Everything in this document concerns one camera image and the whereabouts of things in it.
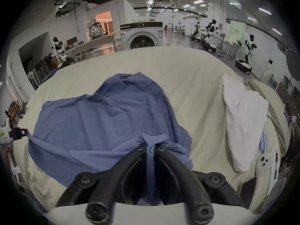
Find white hand controller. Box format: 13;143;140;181
257;152;274;176

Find white pillow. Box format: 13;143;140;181
222;75;270;172

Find folded beige bedding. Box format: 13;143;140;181
248;78;291;155

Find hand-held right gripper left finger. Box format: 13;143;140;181
56;145;148;225

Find white and black robot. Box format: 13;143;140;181
235;34;257;75
200;19;219;53
52;37;73;65
189;21;202;42

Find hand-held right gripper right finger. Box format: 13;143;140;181
154;146;245;225

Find grey metal table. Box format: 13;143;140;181
218;40;241;62

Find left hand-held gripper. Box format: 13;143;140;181
0;118;27;151

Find blue shirt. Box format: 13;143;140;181
26;72;194;206

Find bed with beige sheet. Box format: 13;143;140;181
14;46;291;220

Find white standing fan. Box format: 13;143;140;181
27;71;40;90

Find white paper sheet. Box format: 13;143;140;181
267;143;281;197

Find long table with backpack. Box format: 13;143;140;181
63;19;123;61

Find white washing machine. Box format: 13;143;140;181
120;22;164;50

